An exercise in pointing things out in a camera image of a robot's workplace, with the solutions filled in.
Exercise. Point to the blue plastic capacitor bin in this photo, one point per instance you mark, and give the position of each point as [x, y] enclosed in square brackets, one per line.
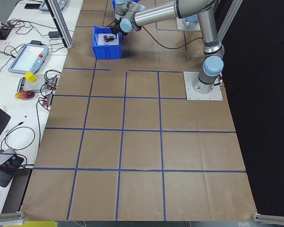
[106, 52]

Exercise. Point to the black electronics box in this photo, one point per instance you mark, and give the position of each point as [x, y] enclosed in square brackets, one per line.
[2, 32]

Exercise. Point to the black cylindrical capacitor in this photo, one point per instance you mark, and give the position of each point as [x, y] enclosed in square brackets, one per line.
[105, 38]
[111, 37]

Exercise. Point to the black power adapter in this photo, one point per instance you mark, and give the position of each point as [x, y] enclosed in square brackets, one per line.
[54, 35]

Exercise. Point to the grey-blue teach pendant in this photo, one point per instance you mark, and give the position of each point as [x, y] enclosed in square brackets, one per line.
[26, 59]
[43, 6]

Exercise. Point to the dark grey power adapter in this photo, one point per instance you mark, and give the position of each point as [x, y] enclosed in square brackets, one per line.
[36, 42]

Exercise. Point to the black smartphone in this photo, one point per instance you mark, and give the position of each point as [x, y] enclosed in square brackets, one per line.
[33, 6]

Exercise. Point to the yellow cube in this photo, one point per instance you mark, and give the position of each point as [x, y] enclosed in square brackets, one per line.
[30, 77]

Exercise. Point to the grey keypad device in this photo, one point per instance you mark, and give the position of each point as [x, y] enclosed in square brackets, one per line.
[20, 84]

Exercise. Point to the red yellow disc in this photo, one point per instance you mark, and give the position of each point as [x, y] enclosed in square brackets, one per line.
[24, 95]

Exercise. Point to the white desk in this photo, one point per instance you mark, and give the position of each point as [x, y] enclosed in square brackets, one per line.
[4, 71]

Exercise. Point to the black stand base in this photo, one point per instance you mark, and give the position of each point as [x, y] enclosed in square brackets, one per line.
[0, 176]

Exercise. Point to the short aluminium profile piece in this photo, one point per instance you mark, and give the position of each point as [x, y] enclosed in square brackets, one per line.
[271, 218]
[7, 217]

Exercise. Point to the slanted aluminium frame post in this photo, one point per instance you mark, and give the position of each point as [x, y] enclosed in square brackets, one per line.
[61, 26]

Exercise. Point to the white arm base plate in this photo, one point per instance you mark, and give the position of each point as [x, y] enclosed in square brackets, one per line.
[191, 94]
[180, 24]

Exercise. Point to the slanted aluminium frame bar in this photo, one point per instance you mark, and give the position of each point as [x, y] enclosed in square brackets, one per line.
[229, 19]

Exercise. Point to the black frame cover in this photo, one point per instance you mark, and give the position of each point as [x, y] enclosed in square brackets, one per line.
[262, 94]

